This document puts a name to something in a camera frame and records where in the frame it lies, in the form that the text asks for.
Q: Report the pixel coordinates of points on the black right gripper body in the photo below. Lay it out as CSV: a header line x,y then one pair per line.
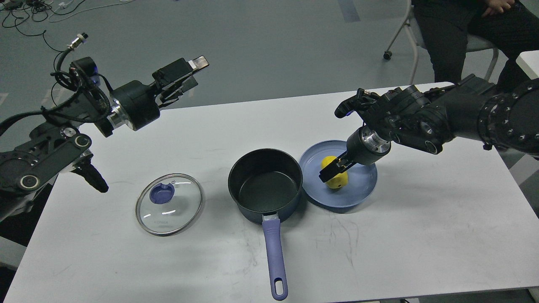
x,y
365,147

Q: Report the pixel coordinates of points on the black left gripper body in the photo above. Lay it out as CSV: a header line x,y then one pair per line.
x,y
133,104

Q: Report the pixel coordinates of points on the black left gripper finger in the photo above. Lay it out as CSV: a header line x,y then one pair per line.
x,y
173,92
179,70

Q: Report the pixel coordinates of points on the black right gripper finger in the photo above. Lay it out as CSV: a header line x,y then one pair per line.
x,y
342,161
330,171

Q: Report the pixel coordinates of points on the yellow potato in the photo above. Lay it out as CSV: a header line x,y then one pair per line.
x,y
339,180

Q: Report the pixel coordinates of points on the glass pot lid purple knob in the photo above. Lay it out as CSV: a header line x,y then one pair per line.
x,y
169,204

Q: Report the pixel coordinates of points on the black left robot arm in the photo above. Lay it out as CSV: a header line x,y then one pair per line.
x,y
57,144

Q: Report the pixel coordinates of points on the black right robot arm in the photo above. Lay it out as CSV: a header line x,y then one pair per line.
x,y
471,109

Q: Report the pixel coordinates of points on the blue round plate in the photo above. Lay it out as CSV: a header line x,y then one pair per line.
x,y
362,179

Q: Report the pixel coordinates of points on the white table corner right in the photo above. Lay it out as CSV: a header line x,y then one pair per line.
x,y
528,61

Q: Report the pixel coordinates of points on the seated person in black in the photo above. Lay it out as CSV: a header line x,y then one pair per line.
x,y
446,24

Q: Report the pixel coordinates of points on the dark pot with purple handle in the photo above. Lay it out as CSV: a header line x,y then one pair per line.
x,y
266,185

